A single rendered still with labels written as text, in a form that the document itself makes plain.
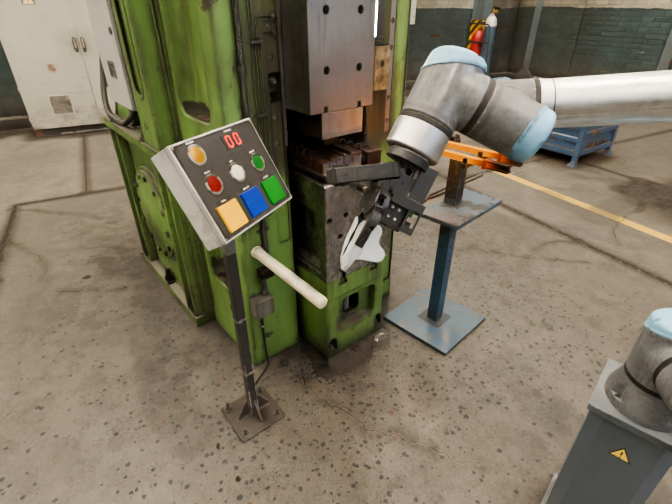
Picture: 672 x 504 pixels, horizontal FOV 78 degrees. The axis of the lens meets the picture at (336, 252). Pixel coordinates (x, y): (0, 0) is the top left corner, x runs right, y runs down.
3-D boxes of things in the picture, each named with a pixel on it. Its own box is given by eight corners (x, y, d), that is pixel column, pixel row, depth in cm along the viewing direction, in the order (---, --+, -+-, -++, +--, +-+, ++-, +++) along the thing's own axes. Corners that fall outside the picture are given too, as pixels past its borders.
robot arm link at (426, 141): (410, 112, 60) (388, 118, 69) (394, 143, 60) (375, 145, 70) (459, 141, 62) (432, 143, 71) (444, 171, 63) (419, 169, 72)
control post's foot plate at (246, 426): (288, 415, 175) (287, 401, 170) (242, 445, 163) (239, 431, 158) (262, 384, 189) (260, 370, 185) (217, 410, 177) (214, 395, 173)
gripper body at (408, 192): (409, 240, 65) (445, 171, 64) (362, 217, 63) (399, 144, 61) (393, 232, 72) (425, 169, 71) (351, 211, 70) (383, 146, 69)
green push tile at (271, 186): (286, 195, 130) (275, 174, 129) (273, 204, 125) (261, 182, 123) (282, 197, 131) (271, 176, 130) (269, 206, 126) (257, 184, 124)
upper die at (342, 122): (362, 131, 163) (362, 106, 158) (322, 140, 152) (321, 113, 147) (300, 113, 190) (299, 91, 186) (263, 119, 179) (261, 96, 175)
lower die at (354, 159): (360, 169, 171) (361, 148, 166) (322, 180, 160) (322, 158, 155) (302, 146, 198) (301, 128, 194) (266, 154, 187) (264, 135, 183)
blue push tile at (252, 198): (269, 207, 123) (256, 185, 121) (254, 217, 117) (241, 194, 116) (265, 209, 124) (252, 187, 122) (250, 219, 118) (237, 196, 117)
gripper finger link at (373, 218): (365, 250, 63) (391, 198, 62) (356, 246, 63) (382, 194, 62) (357, 244, 68) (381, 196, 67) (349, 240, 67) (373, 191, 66)
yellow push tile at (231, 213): (249, 221, 116) (235, 197, 113) (232, 232, 110) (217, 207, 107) (245, 223, 117) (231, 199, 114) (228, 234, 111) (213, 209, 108)
